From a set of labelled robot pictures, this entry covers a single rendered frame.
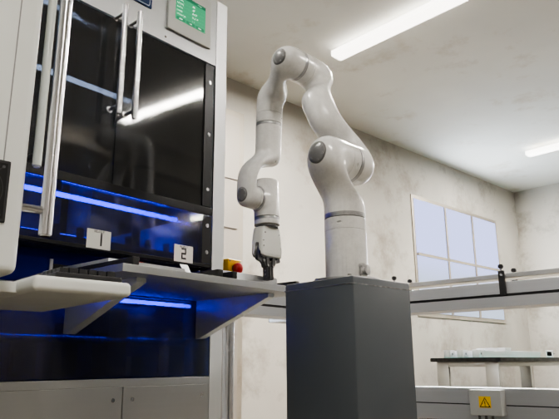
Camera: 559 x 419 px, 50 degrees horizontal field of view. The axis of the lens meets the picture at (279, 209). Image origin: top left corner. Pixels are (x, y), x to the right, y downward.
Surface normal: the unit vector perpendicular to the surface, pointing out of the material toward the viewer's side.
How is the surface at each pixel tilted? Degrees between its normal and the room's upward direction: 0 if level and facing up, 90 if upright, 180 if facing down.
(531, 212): 90
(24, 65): 90
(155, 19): 90
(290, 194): 90
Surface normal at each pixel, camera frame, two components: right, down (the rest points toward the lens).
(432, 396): -0.65, -0.18
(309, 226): 0.69, -0.18
